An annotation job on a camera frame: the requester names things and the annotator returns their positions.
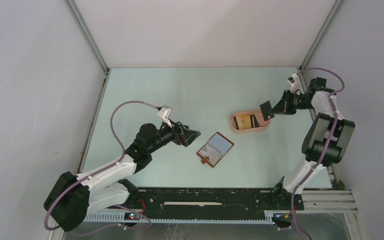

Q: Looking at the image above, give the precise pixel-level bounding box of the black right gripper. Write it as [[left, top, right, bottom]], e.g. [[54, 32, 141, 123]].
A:
[[270, 89, 315, 115]]

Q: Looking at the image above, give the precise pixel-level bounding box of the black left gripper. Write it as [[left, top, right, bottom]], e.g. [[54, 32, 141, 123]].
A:
[[147, 117, 200, 154]]

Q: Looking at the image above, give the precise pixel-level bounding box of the brown leather card holder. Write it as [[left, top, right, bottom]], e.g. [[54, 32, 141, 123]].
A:
[[196, 131, 235, 168]]

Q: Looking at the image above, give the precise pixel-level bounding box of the grey white credit card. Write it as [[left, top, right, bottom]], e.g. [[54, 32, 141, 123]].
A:
[[197, 144, 224, 166]]

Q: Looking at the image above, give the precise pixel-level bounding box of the pink plastic tray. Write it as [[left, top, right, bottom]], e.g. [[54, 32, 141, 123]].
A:
[[230, 109, 270, 134]]

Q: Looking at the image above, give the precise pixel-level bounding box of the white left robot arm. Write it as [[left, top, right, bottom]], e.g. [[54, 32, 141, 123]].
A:
[[43, 121, 201, 232]]

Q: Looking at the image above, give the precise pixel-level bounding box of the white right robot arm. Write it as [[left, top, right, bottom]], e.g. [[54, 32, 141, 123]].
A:
[[270, 77, 356, 209]]

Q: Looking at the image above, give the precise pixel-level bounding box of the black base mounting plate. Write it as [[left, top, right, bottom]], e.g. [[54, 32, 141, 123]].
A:
[[123, 187, 304, 221]]

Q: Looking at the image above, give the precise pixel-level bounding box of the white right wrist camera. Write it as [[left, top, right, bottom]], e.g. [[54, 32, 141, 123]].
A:
[[287, 73, 301, 94]]

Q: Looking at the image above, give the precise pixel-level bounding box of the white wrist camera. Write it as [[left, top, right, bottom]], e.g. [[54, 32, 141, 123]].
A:
[[287, 73, 301, 94], [157, 105, 173, 128]]

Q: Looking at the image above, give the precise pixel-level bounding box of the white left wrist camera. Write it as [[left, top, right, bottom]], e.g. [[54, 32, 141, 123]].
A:
[[157, 105, 173, 128]]

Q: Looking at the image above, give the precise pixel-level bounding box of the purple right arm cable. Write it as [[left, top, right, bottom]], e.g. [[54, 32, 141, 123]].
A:
[[289, 67, 346, 240]]

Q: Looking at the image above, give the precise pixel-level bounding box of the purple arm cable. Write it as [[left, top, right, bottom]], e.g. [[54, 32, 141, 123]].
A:
[[43, 100, 161, 238], [289, 67, 346, 240]]

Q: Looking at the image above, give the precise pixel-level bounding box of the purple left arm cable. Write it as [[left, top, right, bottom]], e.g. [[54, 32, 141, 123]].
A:
[[43, 100, 161, 238]]

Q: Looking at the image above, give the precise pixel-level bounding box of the aluminium frame rail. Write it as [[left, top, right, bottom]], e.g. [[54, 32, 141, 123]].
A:
[[56, 188, 359, 214]]

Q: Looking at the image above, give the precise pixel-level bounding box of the white cable duct strip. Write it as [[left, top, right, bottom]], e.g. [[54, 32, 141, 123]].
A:
[[83, 211, 274, 224]]

